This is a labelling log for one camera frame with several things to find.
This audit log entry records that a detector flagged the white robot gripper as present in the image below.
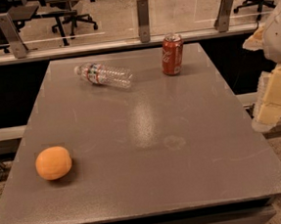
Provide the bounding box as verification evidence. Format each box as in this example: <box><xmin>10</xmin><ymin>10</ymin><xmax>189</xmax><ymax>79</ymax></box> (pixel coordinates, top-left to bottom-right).
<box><xmin>243</xmin><ymin>0</ymin><xmax>281</xmax><ymax>133</ymax></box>

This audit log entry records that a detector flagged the orange fruit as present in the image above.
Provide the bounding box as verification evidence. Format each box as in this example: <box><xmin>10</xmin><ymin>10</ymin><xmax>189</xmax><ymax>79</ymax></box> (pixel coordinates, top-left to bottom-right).
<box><xmin>35</xmin><ymin>146</ymin><xmax>72</xmax><ymax>181</ymax></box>

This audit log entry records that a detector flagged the red soda can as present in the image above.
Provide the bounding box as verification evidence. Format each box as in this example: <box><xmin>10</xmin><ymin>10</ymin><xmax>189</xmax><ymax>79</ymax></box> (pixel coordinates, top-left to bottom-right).
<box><xmin>162</xmin><ymin>32</ymin><xmax>184</xmax><ymax>75</ymax></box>

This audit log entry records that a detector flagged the clear plastic water bottle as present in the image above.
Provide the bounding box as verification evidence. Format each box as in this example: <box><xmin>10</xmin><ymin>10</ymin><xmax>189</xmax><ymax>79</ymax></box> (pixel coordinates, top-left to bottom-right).
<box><xmin>74</xmin><ymin>63</ymin><xmax>132</xmax><ymax>89</ymax></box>

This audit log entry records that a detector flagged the right metal bracket post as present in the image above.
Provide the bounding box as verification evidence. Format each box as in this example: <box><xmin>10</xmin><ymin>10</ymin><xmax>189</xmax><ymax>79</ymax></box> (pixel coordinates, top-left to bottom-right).
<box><xmin>213</xmin><ymin>0</ymin><xmax>234</xmax><ymax>32</ymax></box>

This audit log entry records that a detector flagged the metal bracket post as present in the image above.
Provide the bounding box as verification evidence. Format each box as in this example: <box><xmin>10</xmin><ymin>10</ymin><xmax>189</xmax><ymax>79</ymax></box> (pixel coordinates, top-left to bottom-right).
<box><xmin>137</xmin><ymin>0</ymin><xmax>151</xmax><ymax>43</ymax></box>
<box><xmin>213</xmin><ymin>0</ymin><xmax>234</xmax><ymax>32</ymax></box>
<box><xmin>0</xmin><ymin>13</ymin><xmax>28</xmax><ymax>59</ymax></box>

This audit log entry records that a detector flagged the middle metal bracket post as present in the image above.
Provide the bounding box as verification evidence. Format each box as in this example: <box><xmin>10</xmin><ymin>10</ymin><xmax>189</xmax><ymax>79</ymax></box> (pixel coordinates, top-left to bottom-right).
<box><xmin>137</xmin><ymin>0</ymin><xmax>151</xmax><ymax>43</ymax></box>

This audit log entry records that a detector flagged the left metal bracket post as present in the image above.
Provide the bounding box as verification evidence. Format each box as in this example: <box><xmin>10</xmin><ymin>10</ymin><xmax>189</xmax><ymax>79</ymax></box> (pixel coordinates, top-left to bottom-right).
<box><xmin>0</xmin><ymin>13</ymin><xmax>28</xmax><ymax>59</ymax></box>

